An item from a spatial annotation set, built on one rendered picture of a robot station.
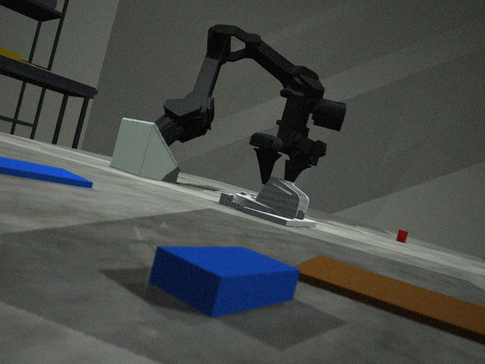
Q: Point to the small red block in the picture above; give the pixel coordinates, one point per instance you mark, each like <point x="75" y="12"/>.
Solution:
<point x="402" y="235"/>

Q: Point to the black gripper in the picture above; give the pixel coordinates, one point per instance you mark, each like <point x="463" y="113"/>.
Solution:
<point x="269" y="146"/>

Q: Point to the orange flat bar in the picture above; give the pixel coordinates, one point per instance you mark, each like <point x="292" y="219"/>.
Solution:
<point x="432" y="308"/>

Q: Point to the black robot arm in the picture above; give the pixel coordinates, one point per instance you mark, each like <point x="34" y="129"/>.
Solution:
<point x="190" y="117"/>

